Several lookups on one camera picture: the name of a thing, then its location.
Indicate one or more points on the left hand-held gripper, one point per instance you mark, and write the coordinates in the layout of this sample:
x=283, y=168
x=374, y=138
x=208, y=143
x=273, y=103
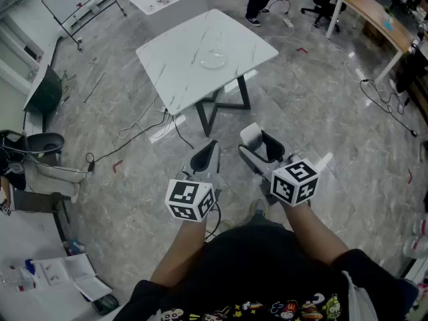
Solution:
x=187, y=196

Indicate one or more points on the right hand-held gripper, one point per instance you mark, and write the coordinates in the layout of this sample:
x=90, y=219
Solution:
x=294, y=182

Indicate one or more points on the clear glass plate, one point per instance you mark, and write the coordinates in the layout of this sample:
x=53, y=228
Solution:
x=214, y=62

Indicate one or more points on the person's right forearm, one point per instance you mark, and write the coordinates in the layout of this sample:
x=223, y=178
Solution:
x=314, y=232

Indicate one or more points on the person's left forearm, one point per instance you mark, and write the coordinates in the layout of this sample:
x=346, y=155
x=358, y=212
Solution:
x=182, y=249

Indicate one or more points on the person's grey shoe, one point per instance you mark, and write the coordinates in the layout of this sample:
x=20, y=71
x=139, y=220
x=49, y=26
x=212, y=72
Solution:
x=258, y=209
x=225, y=225

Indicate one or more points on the white marble table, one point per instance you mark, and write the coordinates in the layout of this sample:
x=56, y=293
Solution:
x=187, y=55

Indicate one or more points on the person's black printed T-shirt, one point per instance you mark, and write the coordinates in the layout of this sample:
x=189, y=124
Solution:
x=267, y=273

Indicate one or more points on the white power strip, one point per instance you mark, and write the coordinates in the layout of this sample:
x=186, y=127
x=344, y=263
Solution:
x=288, y=23
x=360, y=73

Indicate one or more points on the grey moulded chair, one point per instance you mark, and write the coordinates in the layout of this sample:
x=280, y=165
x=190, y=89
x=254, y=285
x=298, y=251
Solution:
x=47, y=142

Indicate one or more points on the open white box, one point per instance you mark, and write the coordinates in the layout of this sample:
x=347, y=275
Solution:
x=83, y=273

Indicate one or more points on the dark green bin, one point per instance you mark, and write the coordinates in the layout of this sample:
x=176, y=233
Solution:
x=48, y=92

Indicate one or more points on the clear plastic water bottle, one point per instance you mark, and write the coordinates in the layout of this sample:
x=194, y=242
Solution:
x=20, y=279
x=416, y=247
x=420, y=226

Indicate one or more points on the wooden desk with white legs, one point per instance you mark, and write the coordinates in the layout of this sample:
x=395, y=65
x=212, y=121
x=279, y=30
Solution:
x=371, y=12

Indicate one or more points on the black pouch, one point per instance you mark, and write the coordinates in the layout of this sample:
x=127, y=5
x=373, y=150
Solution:
x=105, y=303

